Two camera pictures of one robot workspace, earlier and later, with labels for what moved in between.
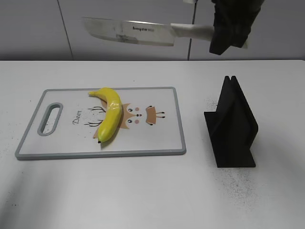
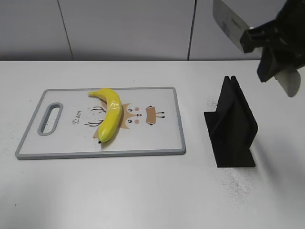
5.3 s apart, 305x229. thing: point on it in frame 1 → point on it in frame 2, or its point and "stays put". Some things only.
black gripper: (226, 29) → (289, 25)
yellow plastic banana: (112, 113) stays put
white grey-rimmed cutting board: (66, 122) stays put
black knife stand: (232, 127) stays put
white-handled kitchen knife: (146, 32) → (234, 26)
